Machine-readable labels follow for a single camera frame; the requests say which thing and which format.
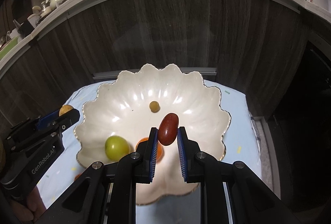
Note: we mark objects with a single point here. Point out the tan longan in bowl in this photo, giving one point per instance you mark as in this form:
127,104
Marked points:
154,106

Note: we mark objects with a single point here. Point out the left hand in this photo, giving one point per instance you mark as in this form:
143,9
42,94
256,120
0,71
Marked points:
27,210

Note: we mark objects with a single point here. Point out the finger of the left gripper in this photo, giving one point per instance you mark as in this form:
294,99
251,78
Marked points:
49,120
69,119

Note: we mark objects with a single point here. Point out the tan longan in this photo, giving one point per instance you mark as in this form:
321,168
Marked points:
64,109
154,106

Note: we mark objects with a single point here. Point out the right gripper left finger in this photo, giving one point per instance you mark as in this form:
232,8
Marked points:
139,166

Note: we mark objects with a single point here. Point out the white scalloped ceramic bowl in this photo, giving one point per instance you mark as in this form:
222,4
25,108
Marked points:
137,102

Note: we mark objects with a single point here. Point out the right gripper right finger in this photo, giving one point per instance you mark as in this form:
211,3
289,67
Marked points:
198,166

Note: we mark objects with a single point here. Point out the white teapot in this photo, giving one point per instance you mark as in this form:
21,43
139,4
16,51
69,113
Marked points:
55,3

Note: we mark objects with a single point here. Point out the green apple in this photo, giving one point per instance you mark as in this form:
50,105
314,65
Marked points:
116,147

